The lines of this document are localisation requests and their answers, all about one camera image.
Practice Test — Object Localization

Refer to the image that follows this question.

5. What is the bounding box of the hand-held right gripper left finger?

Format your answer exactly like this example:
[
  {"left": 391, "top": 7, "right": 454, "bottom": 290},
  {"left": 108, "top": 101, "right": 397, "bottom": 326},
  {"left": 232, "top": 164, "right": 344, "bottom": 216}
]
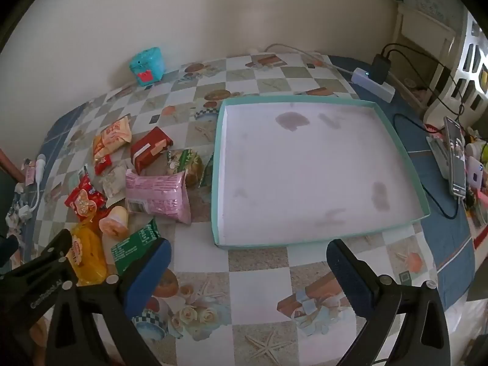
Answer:
[{"left": 45, "top": 237, "right": 173, "bottom": 366}]

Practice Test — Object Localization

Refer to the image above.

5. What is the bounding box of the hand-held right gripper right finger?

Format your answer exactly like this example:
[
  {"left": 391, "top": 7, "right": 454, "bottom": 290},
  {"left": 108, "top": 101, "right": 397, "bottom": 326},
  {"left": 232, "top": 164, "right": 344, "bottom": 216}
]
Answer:
[{"left": 325, "top": 239, "right": 452, "bottom": 366}]

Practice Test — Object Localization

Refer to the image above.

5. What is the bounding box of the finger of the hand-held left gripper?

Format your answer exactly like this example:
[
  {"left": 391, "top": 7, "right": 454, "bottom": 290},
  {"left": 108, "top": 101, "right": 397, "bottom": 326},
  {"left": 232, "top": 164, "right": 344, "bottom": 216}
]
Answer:
[{"left": 0, "top": 230, "right": 74, "bottom": 347}]

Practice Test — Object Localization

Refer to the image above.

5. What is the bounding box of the dark green snack packet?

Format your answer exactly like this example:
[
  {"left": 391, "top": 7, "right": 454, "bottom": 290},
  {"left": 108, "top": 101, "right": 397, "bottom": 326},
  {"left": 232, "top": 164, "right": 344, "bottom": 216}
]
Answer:
[{"left": 110, "top": 219, "right": 161, "bottom": 275}]

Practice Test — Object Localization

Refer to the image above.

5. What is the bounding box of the yellow snack packet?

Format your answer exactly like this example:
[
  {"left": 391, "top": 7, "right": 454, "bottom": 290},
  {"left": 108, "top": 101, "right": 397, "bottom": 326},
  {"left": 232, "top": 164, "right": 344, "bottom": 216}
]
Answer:
[{"left": 70, "top": 223, "right": 108, "bottom": 286}]

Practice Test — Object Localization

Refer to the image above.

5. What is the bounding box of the orange jelly cup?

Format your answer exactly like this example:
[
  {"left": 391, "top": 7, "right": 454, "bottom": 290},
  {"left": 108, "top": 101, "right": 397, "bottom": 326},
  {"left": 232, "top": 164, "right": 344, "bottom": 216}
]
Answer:
[{"left": 98, "top": 206, "right": 129, "bottom": 237}]

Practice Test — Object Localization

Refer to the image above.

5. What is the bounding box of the pink snack packet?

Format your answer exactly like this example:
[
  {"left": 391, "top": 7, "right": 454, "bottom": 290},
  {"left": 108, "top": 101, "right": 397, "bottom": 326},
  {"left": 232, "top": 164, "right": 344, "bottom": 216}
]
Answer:
[{"left": 125, "top": 170, "right": 191, "bottom": 225}]

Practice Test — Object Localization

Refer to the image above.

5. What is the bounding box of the red cartoon snack packet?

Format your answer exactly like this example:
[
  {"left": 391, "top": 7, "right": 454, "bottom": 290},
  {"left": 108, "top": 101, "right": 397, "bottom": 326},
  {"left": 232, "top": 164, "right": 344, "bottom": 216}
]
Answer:
[{"left": 64, "top": 173, "right": 108, "bottom": 222}]

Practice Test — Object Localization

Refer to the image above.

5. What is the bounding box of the white snack packet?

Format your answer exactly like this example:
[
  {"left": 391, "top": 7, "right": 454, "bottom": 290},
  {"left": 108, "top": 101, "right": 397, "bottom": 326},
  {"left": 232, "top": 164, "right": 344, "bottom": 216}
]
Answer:
[{"left": 103, "top": 166, "right": 128, "bottom": 201}]

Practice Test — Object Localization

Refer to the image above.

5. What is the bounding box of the brown bun packet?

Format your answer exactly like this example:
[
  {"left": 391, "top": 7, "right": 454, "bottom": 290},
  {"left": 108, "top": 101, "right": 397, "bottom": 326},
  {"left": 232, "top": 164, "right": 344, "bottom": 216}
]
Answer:
[{"left": 168, "top": 149, "right": 204, "bottom": 188}]

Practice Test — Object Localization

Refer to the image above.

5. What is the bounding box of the small red snack packet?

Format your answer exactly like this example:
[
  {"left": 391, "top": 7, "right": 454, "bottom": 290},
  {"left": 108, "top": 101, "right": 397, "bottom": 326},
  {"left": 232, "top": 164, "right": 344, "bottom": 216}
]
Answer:
[{"left": 94, "top": 153, "right": 112, "bottom": 176}]

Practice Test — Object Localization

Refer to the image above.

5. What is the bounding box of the dark red snack box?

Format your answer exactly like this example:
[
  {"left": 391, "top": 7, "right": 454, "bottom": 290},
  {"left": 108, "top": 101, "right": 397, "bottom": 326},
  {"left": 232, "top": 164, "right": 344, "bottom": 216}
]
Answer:
[{"left": 130, "top": 127, "right": 174, "bottom": 174}]

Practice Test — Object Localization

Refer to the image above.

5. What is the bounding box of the clear plastic tray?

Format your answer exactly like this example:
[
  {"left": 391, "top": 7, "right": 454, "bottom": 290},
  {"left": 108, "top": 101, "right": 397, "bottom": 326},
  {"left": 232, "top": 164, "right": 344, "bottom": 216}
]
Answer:
[{"left": 211, "top": 97, "right": 431, "bottom": 251}]

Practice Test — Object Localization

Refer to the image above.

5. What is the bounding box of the orange snack packet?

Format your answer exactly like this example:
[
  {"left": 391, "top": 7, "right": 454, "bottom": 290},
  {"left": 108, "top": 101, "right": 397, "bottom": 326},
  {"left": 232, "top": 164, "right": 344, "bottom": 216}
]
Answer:
[{"left": 92, "top": 116, "right": 133, "bottom": 161}]

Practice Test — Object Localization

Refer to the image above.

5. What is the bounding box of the checkered printed tablecloth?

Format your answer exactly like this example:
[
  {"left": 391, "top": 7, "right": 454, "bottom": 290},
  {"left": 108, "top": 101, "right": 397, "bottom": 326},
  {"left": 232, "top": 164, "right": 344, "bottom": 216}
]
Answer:
[{"left": 30, "top": 51, "right": 439, "bottom": 366}]

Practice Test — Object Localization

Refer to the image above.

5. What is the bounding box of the blue plaid tablecloth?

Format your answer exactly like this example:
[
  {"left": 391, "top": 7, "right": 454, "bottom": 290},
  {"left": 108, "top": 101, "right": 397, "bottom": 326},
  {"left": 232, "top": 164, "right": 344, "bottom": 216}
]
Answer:
[{"left": 8, "top": 55, "right": 477, "bottom": 313}]

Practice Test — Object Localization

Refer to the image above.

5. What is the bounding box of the smartphone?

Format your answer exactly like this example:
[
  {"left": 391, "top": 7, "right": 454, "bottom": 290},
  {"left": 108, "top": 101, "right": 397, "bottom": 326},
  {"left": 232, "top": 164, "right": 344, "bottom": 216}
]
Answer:
[{"left": 443, "top": 116, "right": 468, "bottom": 199}]

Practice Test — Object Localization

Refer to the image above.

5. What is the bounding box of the white power bank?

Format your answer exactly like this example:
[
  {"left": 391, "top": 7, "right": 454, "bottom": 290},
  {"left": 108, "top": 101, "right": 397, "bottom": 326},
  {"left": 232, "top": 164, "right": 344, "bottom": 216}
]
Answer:
[{"left": 468, "top": 156, "right": 486, "bottom": 191}]

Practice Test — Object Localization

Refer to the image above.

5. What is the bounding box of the white power strip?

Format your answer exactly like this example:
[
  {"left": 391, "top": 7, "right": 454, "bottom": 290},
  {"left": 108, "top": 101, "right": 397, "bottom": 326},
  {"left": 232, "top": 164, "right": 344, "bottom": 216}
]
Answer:
[{"left": 351, "top": 67, "right": 396, "bottom": 103}]

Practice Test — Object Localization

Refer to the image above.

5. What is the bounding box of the teal toy tin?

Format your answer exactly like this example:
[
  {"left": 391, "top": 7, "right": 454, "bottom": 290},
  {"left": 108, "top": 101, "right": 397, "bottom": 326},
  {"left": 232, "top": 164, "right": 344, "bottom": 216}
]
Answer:
[{"left": 130, "top": 47, "right": 165, "bottom": 86}]

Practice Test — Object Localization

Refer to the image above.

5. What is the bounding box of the black power adapter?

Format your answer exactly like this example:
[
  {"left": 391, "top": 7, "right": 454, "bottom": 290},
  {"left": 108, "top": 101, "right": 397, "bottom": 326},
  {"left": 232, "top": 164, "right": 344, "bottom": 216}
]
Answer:
[{"left": 371, "top": 54, "right": 391, "bottom": 85}]

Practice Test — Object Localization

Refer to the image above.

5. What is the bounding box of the white plastic rack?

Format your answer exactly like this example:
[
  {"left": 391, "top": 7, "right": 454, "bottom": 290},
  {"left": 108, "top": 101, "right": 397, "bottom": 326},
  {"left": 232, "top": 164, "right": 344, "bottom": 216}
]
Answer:
[{"left": 425, "top": 8, "right": 488, "bottom": 123}]

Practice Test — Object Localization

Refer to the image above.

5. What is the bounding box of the white charger with cable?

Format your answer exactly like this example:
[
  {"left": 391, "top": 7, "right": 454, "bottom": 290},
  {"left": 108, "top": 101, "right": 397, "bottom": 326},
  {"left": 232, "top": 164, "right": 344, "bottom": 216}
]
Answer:
[{"left": 17, "top": 153, "right": 47, "bottom": 220}]

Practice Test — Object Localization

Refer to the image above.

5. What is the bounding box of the brown wooden post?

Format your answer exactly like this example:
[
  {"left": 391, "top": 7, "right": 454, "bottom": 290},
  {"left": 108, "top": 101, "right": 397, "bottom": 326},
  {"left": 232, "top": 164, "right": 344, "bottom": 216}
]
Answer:
[{"left": 0, "top": 149, "right": 24, "bottom": 184}]

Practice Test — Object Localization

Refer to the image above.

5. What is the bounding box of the black cable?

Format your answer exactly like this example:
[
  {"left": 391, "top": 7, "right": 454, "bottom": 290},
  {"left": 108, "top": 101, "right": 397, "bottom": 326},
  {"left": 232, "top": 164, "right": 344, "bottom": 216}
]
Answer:
[
  {"left": 381, "top": 43, "right": 464, "bottom": 123},
  {"left": 393, "top": 113, "right": 460, "bottom": 220}
]

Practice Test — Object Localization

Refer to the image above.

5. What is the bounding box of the white power cable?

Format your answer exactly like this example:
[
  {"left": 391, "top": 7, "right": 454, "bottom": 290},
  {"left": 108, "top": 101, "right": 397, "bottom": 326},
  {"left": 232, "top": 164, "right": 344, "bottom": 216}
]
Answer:
[{"left": 263, "top": 43, "right": 355, "bottom": 74}]

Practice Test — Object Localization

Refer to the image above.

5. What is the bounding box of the white chair frame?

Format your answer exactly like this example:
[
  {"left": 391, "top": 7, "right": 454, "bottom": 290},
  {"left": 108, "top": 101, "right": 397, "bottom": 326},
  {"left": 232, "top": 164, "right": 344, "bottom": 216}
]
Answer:
[{"left": 393, "top": 2, "right": 458, "bottom": 65}]

